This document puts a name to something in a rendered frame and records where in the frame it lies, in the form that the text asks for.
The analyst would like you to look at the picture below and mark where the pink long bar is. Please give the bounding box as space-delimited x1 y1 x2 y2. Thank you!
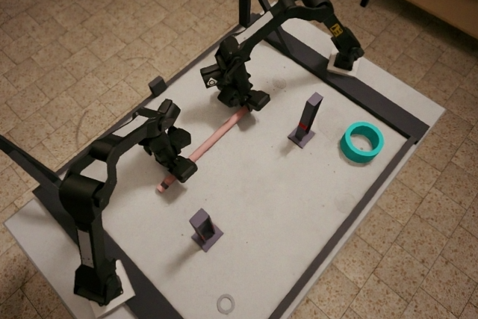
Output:
156 105 249 193

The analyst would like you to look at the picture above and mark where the teal open ring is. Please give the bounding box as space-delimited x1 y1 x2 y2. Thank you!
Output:
341 122 384 163

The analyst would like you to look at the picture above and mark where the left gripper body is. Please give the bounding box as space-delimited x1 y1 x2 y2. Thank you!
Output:
217 73 270 111

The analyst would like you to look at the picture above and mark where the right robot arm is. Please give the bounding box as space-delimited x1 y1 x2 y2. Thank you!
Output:
59 99 191 307

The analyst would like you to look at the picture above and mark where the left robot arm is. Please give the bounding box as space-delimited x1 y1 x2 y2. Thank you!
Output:
200 0 364 108

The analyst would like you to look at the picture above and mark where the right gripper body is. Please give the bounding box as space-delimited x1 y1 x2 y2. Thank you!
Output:
143 139 198 183

